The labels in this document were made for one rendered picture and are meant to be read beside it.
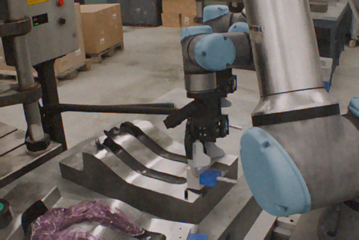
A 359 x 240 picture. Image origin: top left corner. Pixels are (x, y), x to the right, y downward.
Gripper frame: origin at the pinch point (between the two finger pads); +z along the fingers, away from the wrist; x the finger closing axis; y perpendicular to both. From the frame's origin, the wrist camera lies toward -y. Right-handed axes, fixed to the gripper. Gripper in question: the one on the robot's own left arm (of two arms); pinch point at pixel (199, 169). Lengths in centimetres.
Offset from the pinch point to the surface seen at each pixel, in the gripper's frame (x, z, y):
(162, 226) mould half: -14.3, 10.3, -2.6
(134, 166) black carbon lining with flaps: -0.2, 2.1, -21.4
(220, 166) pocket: 13.5, 4.3, -1.2
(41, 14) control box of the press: 17, -47, -79
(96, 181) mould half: -6.5, 6.1, -31.8
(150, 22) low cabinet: 552, -57, -433
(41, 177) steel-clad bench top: -10, 8, -55
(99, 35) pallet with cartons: 317, -39, -348
